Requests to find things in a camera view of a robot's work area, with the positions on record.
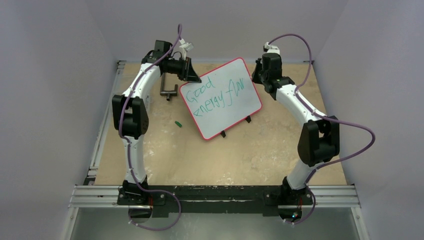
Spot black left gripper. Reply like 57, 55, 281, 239
164, 56, 201, 83

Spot pink framed whiteboard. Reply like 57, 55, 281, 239
179, 57, 263, 140

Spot green marker cap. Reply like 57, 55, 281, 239
175, 121, 183, 128

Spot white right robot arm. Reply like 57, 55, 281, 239
252, 52, 340, 204

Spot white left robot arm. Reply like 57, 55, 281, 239
111, 39, 201, 205

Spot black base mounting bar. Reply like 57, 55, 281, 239
117, 185, 314, 218

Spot dark metal pipe bracket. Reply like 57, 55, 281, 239
160, 74, 178, 101

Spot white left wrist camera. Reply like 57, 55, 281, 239
178, 38, 194, 59

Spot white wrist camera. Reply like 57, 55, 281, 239
263, 41, 281, 55
178, 38, 194, 59

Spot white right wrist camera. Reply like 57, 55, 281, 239
263, 41, 281, 55

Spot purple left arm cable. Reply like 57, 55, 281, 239
118, 23, 182, 232

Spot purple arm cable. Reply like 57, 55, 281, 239
118, 23, 182, 232
268, 33, 377, 226

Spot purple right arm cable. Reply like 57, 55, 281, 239
268, 33, 377, 226

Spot aluminium frame rail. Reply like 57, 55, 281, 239
70, 57, 359, 218

